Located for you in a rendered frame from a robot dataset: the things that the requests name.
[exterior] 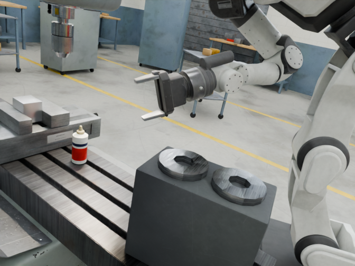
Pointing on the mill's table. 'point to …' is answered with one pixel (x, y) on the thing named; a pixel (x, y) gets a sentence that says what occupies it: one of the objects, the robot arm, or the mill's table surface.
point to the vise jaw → (54, 114)
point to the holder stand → (196, 212)
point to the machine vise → (40, 132)
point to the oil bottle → (79, 146)
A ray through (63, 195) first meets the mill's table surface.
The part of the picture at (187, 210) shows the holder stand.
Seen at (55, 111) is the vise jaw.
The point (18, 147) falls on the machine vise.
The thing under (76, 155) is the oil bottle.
